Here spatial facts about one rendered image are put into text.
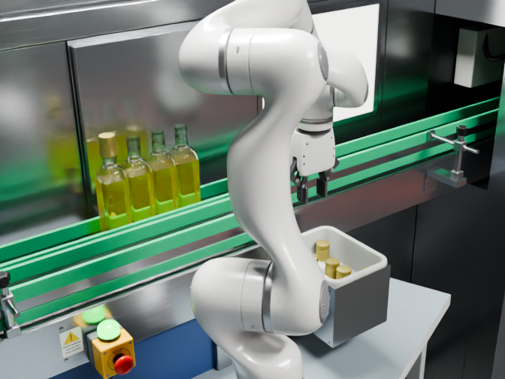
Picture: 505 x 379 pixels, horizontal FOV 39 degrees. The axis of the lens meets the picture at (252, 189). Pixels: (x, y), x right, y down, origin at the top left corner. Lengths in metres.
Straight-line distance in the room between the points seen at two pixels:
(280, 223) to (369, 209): 0.87
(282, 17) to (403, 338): 0.97
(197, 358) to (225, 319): 0.51
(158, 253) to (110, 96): 0.37
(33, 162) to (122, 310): 0.39
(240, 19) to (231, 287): 0.43
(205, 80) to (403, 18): 1.17
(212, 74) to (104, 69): 0.56
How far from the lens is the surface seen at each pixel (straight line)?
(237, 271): 1.17
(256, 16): 1.14
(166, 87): 1.67
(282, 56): 1.03
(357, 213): 1.94
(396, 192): 2.02
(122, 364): 1.42
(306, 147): 1.53
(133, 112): 1.65
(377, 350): 1.80
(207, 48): 1.07
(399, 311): 1.94
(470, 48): 2.35
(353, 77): 1.42
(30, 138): 1.60
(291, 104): 1.04
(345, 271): 1.65
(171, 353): 1.64
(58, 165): 1.64
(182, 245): 1.51
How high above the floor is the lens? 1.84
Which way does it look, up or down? 25 degrees down
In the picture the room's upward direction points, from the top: 1 degrees counter-clockwise
